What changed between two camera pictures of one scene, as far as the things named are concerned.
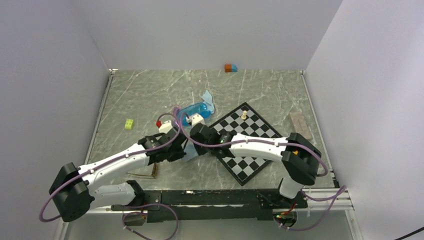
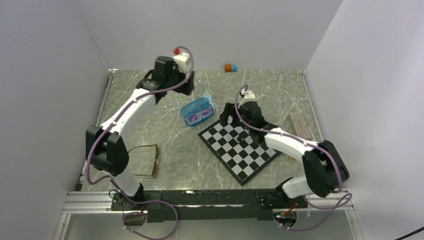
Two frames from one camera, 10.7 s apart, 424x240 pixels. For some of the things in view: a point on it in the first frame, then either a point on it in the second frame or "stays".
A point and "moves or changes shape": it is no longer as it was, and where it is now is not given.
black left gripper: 180,153 → 185,89
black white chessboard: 244,119 stays
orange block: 228,68 stays
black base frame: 213,204 stays
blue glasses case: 198,108 moves or changes shape
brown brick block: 300,125 stays
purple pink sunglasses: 175,116 → 198,116
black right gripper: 200,151 → 229,110
